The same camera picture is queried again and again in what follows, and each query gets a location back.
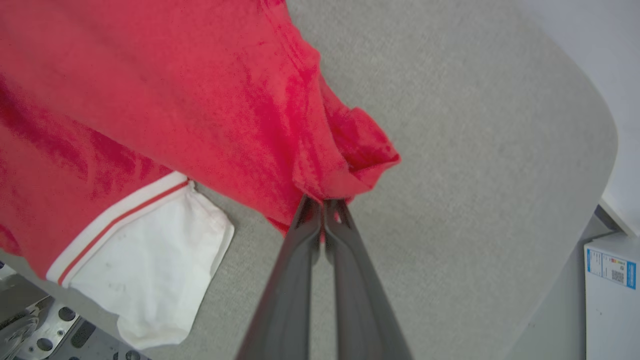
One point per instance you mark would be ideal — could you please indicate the white box with blue label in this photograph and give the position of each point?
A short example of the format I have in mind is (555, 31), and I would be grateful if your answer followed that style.
(610, 320)

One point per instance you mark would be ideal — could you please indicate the red and white shirt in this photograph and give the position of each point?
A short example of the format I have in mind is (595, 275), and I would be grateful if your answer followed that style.
(150, 110)

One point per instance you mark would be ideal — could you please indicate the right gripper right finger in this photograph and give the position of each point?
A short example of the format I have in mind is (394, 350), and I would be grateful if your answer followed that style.
(365, 310)

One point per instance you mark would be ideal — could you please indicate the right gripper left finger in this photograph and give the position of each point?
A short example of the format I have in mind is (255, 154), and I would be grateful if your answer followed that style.
(285, 300)

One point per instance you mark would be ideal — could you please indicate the perforated metal robot base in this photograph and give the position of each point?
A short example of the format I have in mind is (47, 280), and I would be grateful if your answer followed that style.
(50, 330)

